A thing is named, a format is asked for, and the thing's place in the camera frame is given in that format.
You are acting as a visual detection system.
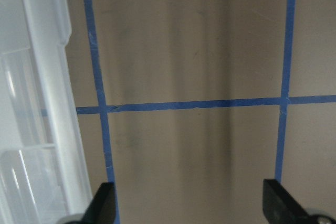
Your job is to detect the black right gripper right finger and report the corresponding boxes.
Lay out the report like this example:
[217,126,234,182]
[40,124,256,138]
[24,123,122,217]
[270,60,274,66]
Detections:
[262,179,322,224]

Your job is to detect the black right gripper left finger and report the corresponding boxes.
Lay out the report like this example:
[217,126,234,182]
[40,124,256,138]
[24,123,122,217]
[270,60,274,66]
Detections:
[81,182,117,224]

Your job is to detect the clear plastic box lid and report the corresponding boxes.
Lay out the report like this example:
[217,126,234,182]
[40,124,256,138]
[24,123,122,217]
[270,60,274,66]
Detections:
[1,0,92,223]

